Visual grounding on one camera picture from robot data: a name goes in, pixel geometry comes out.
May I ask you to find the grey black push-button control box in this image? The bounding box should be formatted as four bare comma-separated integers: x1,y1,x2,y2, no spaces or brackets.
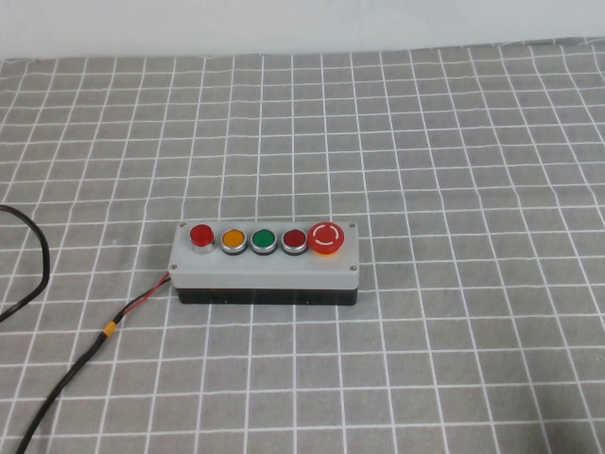
168,219,361,308

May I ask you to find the black curved cable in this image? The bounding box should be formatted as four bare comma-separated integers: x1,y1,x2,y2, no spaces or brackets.
0,203,52,325

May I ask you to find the red mushroom emergency stop button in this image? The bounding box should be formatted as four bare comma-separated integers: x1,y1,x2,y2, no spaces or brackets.
306,220,345,257

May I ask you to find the red thin wire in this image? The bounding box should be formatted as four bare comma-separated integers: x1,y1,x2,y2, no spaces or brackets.
116,271,174,323

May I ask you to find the green flat push button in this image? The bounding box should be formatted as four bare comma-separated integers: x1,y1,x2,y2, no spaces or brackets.
249,228,279,257

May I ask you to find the red lit push button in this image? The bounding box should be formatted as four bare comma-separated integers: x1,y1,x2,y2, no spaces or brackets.
189,224,217,255

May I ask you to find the black sheathed power cable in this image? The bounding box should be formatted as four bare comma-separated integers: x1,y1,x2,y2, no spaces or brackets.
12,302,136,454

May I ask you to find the grey white-grid tablecloth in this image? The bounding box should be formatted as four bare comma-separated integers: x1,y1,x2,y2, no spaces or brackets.
0,37,605,454

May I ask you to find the dark red flat push button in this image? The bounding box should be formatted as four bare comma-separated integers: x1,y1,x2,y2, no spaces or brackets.
280,228,309,257

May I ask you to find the yellow flat push button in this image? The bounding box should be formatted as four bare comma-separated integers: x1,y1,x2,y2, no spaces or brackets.
219,228,249,257

